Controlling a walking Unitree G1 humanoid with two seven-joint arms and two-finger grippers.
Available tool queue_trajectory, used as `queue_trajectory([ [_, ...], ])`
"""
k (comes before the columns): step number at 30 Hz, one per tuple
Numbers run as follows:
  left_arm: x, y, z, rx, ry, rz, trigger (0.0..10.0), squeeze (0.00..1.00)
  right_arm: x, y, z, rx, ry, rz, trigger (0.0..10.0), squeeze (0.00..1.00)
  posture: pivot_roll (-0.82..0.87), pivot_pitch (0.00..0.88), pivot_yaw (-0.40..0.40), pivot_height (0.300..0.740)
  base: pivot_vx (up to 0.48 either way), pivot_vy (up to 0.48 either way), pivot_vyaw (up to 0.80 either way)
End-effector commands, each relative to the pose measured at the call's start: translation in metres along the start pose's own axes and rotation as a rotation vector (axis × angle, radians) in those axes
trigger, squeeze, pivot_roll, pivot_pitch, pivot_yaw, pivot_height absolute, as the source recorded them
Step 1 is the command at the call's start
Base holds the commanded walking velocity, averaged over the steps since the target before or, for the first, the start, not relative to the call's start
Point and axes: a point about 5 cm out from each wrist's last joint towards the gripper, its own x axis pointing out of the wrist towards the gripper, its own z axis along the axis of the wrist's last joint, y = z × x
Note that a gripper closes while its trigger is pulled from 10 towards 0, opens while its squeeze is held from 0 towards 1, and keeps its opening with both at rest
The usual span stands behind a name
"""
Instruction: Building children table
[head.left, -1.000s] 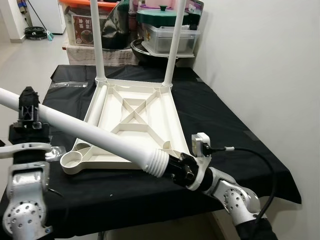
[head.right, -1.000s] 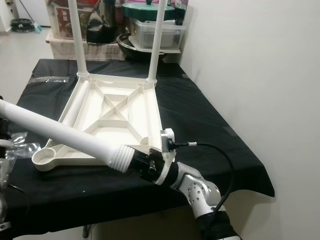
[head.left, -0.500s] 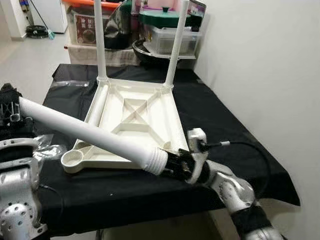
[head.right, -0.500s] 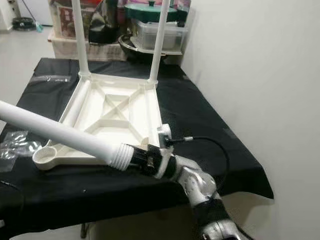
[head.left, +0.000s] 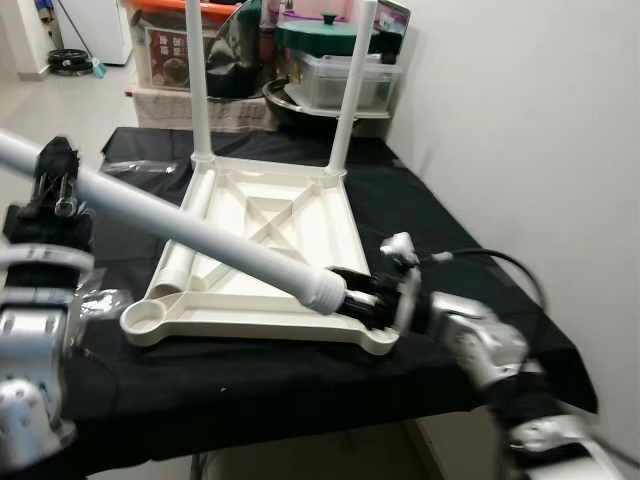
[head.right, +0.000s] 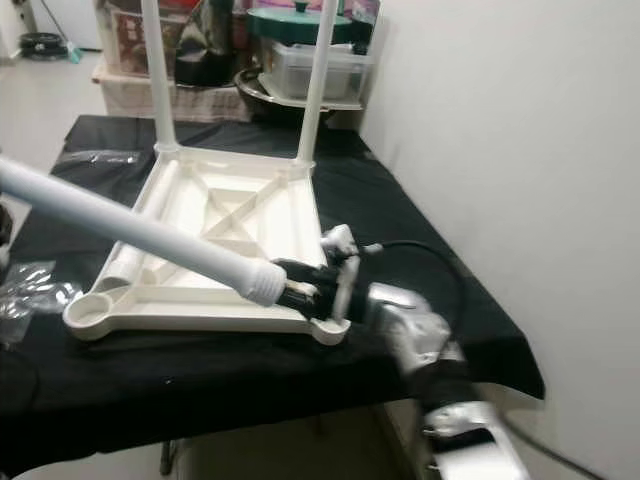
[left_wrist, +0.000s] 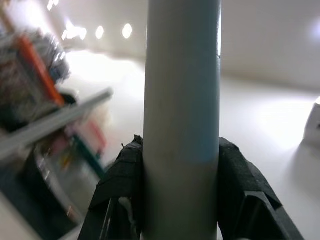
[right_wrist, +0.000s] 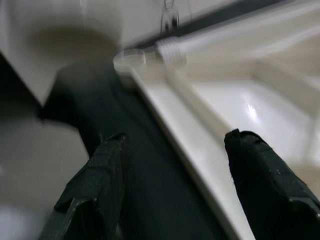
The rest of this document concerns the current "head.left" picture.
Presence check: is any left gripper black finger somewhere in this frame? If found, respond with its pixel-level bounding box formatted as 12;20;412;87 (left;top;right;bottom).
35;137;83;217

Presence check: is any white plastic table top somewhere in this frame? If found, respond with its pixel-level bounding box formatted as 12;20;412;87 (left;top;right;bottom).
120;155;401;359

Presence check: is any broom with teal head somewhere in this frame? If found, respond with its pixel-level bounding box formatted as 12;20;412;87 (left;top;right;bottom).
55;0;106;79

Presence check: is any patterned beige cloth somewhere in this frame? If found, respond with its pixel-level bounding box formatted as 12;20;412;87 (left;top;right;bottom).
130;85;276;133

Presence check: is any black tablecloth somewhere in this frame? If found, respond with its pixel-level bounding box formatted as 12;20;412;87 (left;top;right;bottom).
0;125;601;480

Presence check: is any white appliance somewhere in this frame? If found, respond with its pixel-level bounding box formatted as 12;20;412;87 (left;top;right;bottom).
55;0;131;66

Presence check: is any storage box with orange lid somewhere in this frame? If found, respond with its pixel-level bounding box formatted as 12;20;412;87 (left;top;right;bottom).
125;0;246;91

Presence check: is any black wok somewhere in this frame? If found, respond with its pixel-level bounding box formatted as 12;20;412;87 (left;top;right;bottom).
262;80;391;136

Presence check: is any clear plastic container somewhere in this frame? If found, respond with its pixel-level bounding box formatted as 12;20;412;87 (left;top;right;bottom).
285;50;401;113

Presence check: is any black shiny bag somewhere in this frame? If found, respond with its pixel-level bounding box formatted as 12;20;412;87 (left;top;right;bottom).
205;0;266;99

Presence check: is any green pot lid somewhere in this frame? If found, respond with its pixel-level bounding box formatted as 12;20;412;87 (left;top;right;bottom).
275;12;386;56

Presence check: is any dark framed picture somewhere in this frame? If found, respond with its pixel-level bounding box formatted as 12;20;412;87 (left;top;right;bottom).
375;0;411;56

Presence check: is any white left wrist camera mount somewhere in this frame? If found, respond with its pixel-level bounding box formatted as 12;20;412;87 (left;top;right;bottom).
0;243;96;281

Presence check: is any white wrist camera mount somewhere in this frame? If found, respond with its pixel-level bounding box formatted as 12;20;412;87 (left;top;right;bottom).
380;231;423;333
0;243;96;281

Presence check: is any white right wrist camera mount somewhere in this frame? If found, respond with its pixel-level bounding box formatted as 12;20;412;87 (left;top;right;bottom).
380;231;423;333

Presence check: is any coiled black cable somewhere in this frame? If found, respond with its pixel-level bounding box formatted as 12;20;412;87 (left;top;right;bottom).
47;50;96;77

